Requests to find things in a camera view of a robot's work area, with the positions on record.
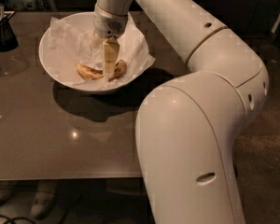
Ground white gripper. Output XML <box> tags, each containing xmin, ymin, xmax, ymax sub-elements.
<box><xmin>93</xmin><ymin>5</ymin><xmax>128</xmax><ymax>77</ymax></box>

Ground black floor cable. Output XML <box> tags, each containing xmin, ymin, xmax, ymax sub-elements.
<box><xmin>0</xmin><ymin>214</ymin><xmax>36</xmax><ymax>224</ymax></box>

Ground dark glass pen holder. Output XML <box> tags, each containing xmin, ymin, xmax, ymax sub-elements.
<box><xmin>0</xmin><ymin>3</ymin><xmax>18</xmax><ymax>52</ymax></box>

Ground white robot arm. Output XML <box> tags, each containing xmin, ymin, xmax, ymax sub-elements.
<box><xmin>95</xmin><ymin>0</ymin><xmax>269</xmax><ymax>224</ymax></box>

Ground white ceramic bowl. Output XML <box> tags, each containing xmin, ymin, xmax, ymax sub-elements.
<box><xmin>38</xmin><ymin>11</ymin><xmax>150</xmax><ymax>95</ymax></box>

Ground white shoe left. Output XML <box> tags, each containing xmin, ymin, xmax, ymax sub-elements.
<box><xmin>0</xmin><ymin>181</ymin><xmax>17</xmax><ymax>204</ymax></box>

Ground white paper liner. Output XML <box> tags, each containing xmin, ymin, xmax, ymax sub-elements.
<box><xmin>48</xmin><ymin>12</ymin><xmax>157</xmax><ymax>91</ymax></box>

